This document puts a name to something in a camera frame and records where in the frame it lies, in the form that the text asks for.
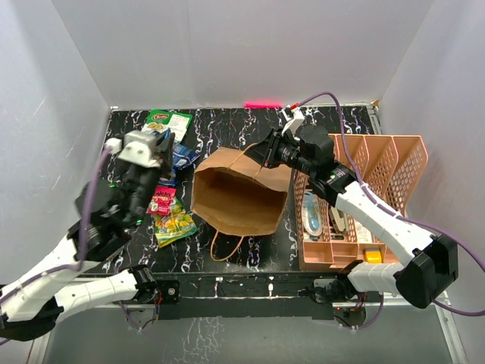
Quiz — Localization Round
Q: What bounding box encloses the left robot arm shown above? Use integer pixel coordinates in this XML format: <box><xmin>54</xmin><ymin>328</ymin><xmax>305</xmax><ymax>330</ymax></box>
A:
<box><xmin>1</xmin><ymin>130</ymin><xmax>175</xmax><ymax>344</ymax></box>

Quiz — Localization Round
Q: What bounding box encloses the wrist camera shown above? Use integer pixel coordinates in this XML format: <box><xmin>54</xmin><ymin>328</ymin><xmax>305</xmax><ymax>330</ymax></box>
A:
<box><xmin>282</xmin><ymin>104</ymin><xmax>305</xmax><ymax>136</ymax></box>
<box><xmin>105</xmin><ymin>130</ymin><xmax>161</xmax><ymax>168</ymax></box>

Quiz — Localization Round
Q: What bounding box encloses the white card packet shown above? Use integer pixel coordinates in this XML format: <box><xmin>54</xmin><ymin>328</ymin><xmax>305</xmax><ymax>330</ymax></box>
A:
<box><xmin>355</xmin><ymin>225</ymin><xmax>374</xmax><ymax>243</ymax></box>

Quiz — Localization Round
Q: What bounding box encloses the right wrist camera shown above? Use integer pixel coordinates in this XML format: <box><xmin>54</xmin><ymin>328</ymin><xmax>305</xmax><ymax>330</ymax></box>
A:
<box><xmin>282</xmin><ymin>104</ymin><xmax>305</xmax><ymax>136</ymax></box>

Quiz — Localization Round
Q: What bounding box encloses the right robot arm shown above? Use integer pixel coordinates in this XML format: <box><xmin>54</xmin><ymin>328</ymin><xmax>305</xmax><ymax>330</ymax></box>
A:
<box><xmin>244</xmin><ymin>125</ymin><xmax>458</xmax><ymax>309</ymax></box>

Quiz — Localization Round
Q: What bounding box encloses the beige stapler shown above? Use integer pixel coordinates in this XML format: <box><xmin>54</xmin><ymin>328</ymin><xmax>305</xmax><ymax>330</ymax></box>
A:
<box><xmin>329</xmin><ymin>206</ymin><xmax>349</xmax><ymax>234</ymax></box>

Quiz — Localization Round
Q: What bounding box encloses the pink plastic desk organizer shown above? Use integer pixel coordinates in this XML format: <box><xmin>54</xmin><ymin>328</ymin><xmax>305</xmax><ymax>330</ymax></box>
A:
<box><xmin>294</xmin><ymin>133</ymin><xmax>431</xmax><ymax>271</ymax></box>

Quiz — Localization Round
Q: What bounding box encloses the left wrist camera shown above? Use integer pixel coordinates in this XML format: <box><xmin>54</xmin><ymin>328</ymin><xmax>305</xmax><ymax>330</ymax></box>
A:
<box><xmin>105</xmin><ymin>130</ymin><xmax>161</xmax><ymax>168</ymax></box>

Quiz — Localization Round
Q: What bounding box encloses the yellow eraser block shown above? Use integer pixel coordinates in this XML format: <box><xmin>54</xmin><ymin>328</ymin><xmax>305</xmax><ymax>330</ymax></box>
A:
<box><xmin>364</xmin><ymin>248</ymin><xmax>383</xmax><ymax>264</ymax></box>

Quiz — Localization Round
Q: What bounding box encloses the pink tape strip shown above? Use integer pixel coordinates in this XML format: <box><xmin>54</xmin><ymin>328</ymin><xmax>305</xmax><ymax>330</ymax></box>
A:
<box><xmin>244</xmin><ymin>100</ymin><xmax>281</xmax><ymax>109</ymax></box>

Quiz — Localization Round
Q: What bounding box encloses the green yellow snack packet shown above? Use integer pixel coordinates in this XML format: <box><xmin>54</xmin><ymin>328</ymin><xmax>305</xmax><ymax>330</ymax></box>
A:
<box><xmin>154</xmin><ymin>205</ymin><xmax>198</xmax><ymax>248</ymax></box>

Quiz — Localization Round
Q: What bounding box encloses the brown paper bag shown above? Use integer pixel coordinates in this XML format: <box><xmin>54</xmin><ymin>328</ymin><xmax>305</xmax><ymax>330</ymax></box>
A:
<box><xmin>189</xmin><ymin>142</ymin><xmax>295</xmax><ymax>262</ymax></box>

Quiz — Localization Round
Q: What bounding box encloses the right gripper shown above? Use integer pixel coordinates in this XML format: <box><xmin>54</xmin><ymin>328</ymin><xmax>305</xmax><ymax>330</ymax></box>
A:
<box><xmin>245</xmin><ymin>127</ymin><xmax>316</xmax><ymax>177</ymax></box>

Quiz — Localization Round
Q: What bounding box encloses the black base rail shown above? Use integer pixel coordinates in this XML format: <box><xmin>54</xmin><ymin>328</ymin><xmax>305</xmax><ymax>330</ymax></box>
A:
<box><xmin>123</xmin><ymin>271</ymin><xmax>357</xmax><ymax>320</ymax></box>

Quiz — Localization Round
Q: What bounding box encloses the blue white toothbrush pack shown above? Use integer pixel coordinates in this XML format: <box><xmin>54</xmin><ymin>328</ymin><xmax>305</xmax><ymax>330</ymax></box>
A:
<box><xmin>302</xmin><ymin>191</ymin><xmax>322</xmax><ymax>238</ymax></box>

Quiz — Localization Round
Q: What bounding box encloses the pink red candy packet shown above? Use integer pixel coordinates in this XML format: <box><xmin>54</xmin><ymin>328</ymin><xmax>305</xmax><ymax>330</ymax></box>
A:
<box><xmin>147</xmin><ymin>186</ymin><xmax>176</xmax><ymax>216</ymax></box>

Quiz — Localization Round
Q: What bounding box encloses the dark blue nutrition-label packet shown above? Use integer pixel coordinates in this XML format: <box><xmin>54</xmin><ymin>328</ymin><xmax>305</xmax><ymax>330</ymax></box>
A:
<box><xmin>173</xmin><ymin>143</ymin><xmax>199</xmax><ymax>170</ymax></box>

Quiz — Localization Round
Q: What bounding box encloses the green white snack bag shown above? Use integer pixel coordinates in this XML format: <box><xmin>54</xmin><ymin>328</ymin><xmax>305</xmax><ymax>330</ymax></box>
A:
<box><xmin>142</xmin><ymin>109</ymin><xmax>192</xmax><ymax>143</ymax></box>

